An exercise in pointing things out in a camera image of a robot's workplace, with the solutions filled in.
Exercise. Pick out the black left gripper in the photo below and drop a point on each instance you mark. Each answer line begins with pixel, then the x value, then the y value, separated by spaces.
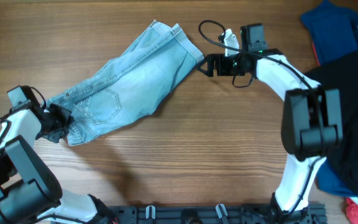
pixel 58 122

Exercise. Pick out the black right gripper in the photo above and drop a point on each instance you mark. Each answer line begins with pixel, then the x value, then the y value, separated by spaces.
pixel 215 64

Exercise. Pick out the light blue jeans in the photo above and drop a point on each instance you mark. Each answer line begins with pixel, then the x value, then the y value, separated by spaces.
pixel 131 85

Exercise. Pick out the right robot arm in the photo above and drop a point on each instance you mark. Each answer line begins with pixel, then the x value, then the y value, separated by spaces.
pixel 311 125

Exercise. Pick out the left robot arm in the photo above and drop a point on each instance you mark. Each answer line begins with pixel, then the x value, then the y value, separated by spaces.
pixel 29 191

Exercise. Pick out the dark blue garment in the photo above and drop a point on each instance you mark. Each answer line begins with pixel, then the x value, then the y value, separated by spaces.
pixel 333 31

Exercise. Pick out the red garment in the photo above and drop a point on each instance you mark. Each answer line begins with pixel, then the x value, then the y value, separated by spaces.
pixel 351 211

